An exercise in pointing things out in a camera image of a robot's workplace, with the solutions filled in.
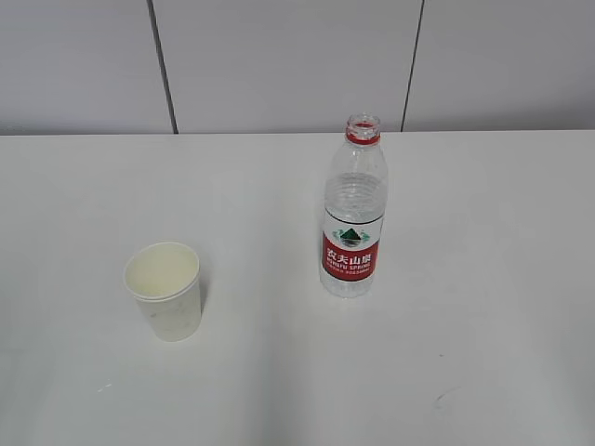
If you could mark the white paper cup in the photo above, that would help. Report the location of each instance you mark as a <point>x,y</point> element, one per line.
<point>164,280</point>

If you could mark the clear Nongfu Spring water bottle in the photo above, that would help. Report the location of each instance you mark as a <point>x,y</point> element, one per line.
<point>355,200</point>

